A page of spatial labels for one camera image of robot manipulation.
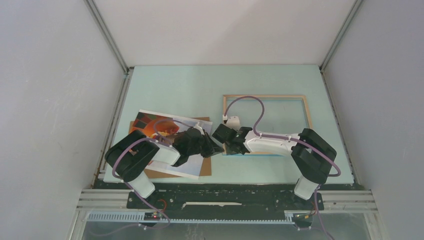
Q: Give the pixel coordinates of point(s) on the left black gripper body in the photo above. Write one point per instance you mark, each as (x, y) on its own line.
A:
(201, 147)

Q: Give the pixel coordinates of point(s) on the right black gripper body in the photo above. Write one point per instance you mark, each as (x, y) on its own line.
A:
(230, 150)

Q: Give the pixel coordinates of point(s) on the colourful balloon photo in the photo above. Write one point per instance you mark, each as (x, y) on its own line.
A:
(163, 126)

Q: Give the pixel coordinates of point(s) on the wooden picture frame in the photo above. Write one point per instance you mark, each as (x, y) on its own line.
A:
(281, 114)

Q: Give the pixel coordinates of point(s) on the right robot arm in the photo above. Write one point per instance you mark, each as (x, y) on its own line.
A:
(313, 156)

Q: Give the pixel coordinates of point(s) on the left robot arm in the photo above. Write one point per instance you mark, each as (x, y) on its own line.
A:
(131, 155)

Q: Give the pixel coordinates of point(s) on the brown backing board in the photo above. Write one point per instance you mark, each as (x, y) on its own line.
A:
(195, 167)

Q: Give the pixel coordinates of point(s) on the aluminium mounting profile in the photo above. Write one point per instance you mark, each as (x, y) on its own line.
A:
(110, 205)

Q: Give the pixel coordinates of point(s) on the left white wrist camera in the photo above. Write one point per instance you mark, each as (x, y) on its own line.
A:
(199, 127)

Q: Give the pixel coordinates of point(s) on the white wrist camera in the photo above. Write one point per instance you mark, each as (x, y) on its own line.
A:
(199, 127)
(232, 122)

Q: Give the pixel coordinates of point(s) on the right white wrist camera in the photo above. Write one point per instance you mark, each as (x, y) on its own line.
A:
(232, 122)

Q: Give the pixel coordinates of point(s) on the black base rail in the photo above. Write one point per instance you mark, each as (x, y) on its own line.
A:
(226, 202)

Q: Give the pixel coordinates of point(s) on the left corner aluminium post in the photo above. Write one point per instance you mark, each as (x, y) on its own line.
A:
(109, 39)

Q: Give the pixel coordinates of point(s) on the corner aluminium post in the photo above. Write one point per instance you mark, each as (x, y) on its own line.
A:
(341, 33)
(109, 39)

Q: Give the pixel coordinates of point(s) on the right corner aluminium post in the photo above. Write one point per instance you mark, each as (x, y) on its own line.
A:
(341, 33)

